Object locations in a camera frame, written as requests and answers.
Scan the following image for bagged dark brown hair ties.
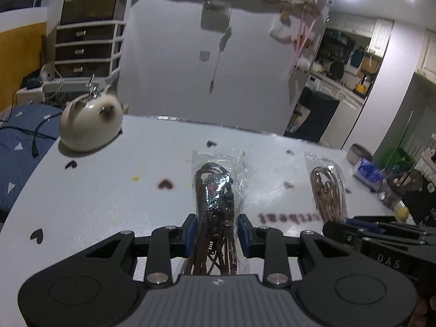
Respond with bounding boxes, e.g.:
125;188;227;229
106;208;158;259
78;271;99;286
180;148;252;276

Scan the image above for white drawer cabinet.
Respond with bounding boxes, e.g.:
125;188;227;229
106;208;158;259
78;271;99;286
54;20;126;78

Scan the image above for white fluffy hanging plush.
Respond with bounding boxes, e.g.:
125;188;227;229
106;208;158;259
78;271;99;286
295;57;311;73

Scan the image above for blue triangle pattern bedding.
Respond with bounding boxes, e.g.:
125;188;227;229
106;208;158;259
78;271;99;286
1;105;61;213

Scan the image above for blue tissue packet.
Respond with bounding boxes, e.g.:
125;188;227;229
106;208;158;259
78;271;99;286
353;158;385;191

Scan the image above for black power cable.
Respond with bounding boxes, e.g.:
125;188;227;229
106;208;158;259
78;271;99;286
0;111;62;159

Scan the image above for white ceramic cat figurine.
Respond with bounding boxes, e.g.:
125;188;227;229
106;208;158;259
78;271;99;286
59;85;123;153

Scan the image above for dark blue laundry hamper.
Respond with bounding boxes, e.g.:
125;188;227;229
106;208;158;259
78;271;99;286
284;87;339;143

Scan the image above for glass terrarium tank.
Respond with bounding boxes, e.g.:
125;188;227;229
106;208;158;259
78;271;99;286
59;0;128;25

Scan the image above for yellow lemon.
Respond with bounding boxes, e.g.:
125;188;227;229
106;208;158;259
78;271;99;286
395;207;409;222

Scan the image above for glass jar black lid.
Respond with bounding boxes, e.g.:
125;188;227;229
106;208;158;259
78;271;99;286
377;169;423;209

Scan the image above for bagged tan hair ties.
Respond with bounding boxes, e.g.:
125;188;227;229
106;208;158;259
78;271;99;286
303;151;349;224

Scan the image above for green plastic bag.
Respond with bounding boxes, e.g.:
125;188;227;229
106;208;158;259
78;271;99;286
381;148;414;173

